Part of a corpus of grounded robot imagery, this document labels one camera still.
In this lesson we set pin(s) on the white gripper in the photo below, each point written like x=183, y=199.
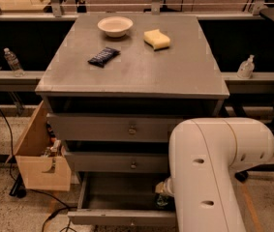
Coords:
x=167, y=187

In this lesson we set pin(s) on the green soda can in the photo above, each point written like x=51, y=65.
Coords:
x=163, y=201

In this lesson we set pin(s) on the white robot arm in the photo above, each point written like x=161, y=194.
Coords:
x=201, y=153

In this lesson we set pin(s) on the grey bottom drawer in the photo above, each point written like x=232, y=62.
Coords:
x=121, y=199

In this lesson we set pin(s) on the grey drawer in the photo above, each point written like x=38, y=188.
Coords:
x=79, y=127
x=121, y=199
x=117, y=162

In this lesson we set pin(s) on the grey middle drawer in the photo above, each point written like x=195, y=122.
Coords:
x=117, y=162

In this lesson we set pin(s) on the grey top drawer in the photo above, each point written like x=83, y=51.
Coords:
x=79, y=127

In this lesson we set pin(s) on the grey drawer cabinet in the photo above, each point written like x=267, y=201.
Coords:
x=181, y=81

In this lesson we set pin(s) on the black office chair base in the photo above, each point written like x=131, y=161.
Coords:
x=243, y=175

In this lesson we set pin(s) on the wooden box with clutter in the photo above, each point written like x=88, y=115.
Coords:
x=37, y=170

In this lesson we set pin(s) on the dark blue snack packet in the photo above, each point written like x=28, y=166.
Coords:
x=103, y=57

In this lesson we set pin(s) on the yellow sponge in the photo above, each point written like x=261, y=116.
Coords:
x=156, y=39

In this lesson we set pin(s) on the white bowl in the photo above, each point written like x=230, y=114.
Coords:
x=115, y=26

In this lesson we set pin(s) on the clear water bottle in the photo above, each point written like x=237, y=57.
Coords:
x=13, y=62

